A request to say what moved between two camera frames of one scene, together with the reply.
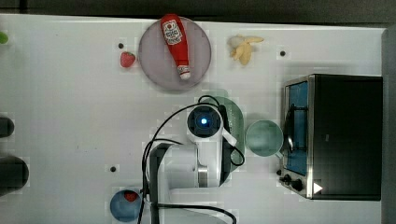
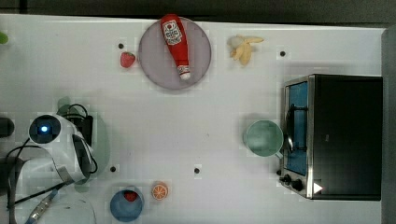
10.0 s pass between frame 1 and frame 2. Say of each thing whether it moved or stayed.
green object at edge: stayed
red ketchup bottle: stayed
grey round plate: stayed
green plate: moved
